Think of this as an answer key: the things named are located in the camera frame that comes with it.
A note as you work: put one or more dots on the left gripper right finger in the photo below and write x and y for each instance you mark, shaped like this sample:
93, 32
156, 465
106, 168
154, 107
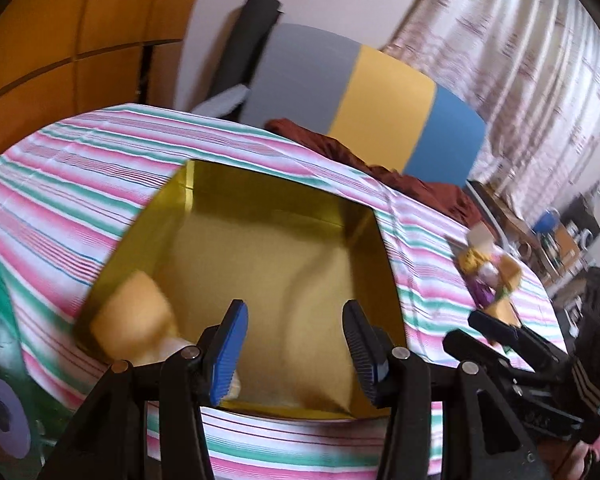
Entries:
482, 436

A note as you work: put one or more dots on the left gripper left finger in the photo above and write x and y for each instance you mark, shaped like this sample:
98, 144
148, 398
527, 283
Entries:
107, 437

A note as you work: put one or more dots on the wooden side desk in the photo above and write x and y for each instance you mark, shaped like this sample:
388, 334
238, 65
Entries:
556, 258

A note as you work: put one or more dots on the grey yellow blue headboard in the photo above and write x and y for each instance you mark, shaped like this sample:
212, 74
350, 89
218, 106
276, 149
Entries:
383, 110

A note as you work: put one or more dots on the cream cardboard box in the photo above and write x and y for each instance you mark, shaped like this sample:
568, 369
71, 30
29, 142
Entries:
481, 239

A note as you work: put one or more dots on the dark red blanket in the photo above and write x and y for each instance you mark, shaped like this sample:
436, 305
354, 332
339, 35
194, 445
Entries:
449, 199

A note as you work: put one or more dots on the white wrapped roll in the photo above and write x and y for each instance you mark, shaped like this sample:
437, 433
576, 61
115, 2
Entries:
223, 103

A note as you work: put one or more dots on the yellow smiley sock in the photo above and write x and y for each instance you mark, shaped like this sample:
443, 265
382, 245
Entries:
471, 260

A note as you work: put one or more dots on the green edged cracker packet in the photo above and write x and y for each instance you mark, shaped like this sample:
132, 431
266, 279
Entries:
503, 310

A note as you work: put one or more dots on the purple snack packet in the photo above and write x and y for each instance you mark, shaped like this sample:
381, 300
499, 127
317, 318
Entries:
482, 294

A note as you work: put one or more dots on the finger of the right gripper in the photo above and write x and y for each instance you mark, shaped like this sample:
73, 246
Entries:
463, 347
510, 334

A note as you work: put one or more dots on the clear plastic bottle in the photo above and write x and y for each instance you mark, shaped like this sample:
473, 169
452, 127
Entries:
489, 275

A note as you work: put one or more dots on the striped pink green bedspread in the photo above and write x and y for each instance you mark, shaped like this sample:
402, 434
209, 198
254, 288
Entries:
69, 192

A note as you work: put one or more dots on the yellow sponge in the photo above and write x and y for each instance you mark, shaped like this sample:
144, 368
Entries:
509, 275

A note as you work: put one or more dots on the beige patterned curtain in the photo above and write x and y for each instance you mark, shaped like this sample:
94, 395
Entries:
529, 68

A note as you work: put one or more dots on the black rolled mat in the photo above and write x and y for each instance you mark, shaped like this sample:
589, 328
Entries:
244, 44

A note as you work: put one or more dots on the tan sponge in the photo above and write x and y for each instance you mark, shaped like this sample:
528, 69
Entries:
136, 323

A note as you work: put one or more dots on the wooden wardrobe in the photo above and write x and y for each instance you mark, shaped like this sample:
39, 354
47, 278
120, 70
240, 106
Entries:
60, 58

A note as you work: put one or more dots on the gold metal tin box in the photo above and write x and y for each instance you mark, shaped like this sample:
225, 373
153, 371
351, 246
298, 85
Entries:
292, 253

